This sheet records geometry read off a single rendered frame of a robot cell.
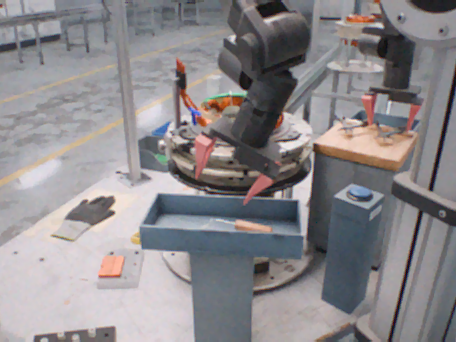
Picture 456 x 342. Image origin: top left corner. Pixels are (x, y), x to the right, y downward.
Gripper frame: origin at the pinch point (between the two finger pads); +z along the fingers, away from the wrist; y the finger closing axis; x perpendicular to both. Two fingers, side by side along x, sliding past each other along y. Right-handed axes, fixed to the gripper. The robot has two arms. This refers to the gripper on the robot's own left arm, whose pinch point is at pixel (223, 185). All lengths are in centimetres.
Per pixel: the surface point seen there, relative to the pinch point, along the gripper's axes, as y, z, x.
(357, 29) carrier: -18, -13, -244
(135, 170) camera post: 31, 43, -57
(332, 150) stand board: -16.1, -2.3, -32.9
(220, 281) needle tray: -6.9, 14.0, 3.5
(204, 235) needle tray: -1.2, 5.9, 5.6
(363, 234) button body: -26.3, 2.5, -13.2
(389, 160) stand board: -26.6, -7.5, -29.0
